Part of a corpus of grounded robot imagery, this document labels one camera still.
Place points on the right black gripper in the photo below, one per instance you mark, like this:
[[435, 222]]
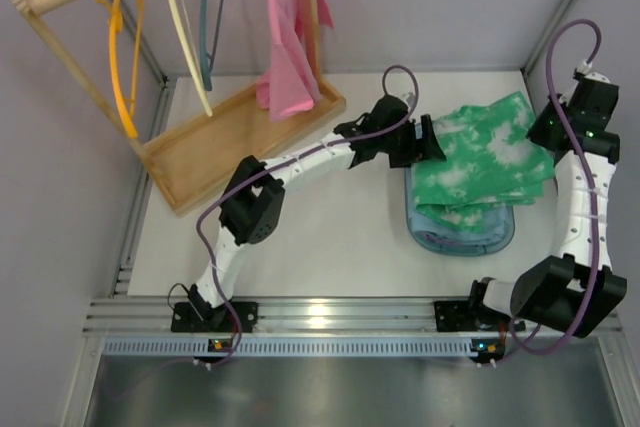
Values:
[[542, 128]]

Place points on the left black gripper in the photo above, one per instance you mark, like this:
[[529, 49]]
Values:
[[417, 142]]

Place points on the green tie-dye trousers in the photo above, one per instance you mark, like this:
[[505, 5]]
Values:
[[489, 163]]

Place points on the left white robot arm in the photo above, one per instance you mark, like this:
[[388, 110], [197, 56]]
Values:
[[248, 210]]

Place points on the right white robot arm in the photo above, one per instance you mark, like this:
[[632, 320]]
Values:
[[573, 289]]

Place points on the cream plastic hanger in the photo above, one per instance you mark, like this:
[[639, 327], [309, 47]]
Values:
[[180, 18]]

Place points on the blue plastic tray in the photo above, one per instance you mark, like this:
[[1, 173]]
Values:
[[465, 247]]

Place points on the light blue folded cloth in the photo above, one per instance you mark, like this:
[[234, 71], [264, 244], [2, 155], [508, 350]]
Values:
[[495, 226]]

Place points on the pink garment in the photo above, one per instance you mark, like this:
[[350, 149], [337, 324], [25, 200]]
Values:
[[288, 86]]

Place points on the wooden clothes rack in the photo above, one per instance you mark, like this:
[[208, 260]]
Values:
[[192, 162]]

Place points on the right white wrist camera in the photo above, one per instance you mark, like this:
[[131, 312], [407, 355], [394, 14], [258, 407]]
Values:
[[585, 70]]

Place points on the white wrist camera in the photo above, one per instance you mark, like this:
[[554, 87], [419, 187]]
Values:
[[409, 99], [585, 70]]

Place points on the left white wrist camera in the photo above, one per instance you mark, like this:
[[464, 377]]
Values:
[[409, 99]]

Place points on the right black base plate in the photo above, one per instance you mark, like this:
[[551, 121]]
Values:
[[454, 316]]

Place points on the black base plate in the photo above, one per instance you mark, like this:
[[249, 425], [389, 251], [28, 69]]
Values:
[[204, 319], [454, 316]]

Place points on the perforated grey cable duct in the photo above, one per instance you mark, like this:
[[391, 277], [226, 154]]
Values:
[[305, 347]]

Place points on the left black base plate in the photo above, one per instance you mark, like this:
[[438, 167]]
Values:
[[204, 319]]

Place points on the aluminium mounting rail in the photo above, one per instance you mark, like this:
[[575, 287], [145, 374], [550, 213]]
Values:
[[279, 316]]

